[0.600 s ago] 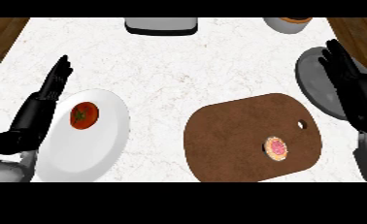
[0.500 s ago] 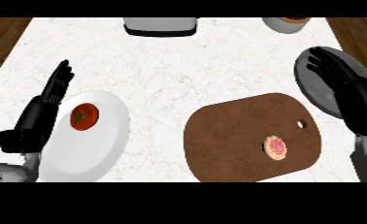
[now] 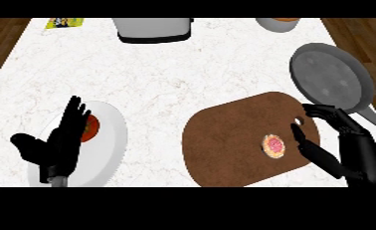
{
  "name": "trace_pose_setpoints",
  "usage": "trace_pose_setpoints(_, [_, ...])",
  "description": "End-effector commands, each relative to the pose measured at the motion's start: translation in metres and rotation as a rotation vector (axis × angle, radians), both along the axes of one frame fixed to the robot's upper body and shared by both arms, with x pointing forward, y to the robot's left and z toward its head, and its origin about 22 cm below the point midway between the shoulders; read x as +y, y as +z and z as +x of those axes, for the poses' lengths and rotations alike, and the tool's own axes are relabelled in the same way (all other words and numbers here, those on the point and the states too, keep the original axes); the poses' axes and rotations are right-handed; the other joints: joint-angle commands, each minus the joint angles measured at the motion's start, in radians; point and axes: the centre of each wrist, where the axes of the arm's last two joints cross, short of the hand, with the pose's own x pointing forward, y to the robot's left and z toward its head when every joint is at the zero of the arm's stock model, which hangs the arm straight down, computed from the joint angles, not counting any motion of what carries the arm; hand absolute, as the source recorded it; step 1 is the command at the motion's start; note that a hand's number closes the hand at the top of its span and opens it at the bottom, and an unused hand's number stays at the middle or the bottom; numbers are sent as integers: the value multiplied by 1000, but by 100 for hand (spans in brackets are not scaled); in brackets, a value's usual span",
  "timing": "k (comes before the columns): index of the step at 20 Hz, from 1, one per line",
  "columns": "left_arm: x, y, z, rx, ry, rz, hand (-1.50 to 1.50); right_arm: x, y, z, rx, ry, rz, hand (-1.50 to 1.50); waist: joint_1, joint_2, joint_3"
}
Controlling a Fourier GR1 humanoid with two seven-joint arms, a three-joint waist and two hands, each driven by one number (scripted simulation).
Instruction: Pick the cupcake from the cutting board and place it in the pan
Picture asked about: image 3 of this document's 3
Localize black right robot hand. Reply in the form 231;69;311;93
288;104;376;188

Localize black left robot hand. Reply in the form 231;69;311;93
8;95;92;184

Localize pink frosted cupcake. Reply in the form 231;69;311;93
259;133;287;159

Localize grey frying pan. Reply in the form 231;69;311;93
287;42;376;125

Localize brown wooden cutting board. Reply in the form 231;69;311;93
181;91;321;188

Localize red tomato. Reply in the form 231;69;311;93
79;114;101;143

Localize white round plate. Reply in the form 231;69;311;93
26;100;129;188

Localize yellow packet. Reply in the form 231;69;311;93
44;18;85;30

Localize grey cup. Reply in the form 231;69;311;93
253;18;300;34

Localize white and black appliance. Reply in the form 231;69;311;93
110;18;194;45

